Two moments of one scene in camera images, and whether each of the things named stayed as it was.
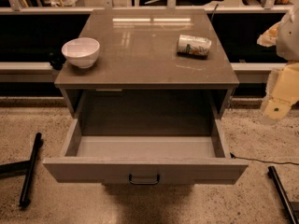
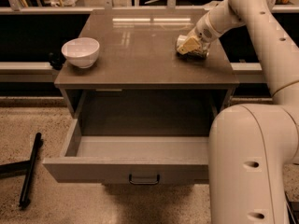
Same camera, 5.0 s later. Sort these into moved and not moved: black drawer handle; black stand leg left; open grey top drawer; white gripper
Moved: white gripper
Not moved: black drawer handle; open grey top drawer; black stand leg left
